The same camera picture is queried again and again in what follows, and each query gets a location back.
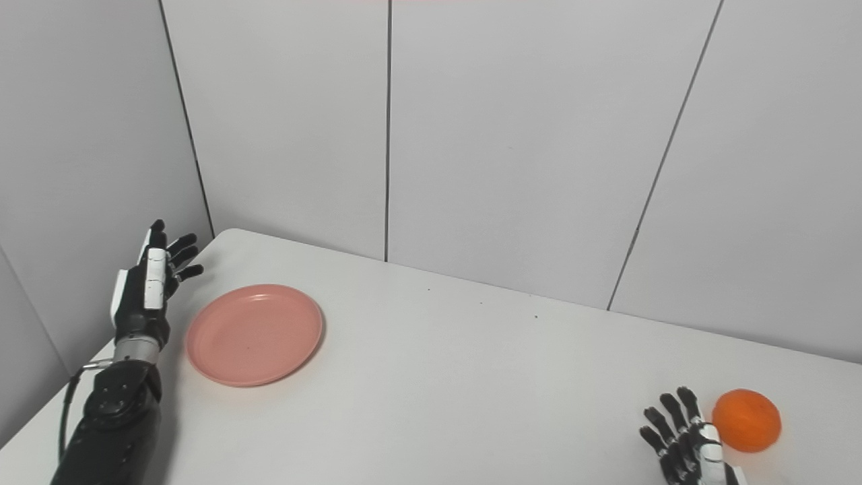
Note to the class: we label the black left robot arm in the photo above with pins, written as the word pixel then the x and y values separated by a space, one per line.
pixel 111 424

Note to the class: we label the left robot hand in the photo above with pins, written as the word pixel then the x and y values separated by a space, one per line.
pixel 145 296

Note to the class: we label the pink round plate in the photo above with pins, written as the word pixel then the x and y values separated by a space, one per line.
pixel 254 335

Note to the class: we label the orange fruit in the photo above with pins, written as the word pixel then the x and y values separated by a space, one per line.
pixel 747 420

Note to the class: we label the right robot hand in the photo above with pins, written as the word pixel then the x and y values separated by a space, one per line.
pixel 687 444

